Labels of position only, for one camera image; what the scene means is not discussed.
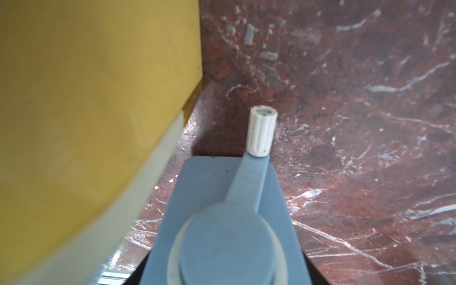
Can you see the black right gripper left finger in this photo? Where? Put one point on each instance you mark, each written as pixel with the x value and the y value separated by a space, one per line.
pixel 135 277

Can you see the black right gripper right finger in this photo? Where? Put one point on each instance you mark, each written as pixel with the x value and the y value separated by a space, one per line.
pixel 316 277

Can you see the blue pencil sharpener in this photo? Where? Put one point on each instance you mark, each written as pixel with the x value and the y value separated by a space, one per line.
pixel 227 222

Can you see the yellow pencil sharpener upper middle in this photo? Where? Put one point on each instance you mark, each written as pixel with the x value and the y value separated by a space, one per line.
pixel 94 98

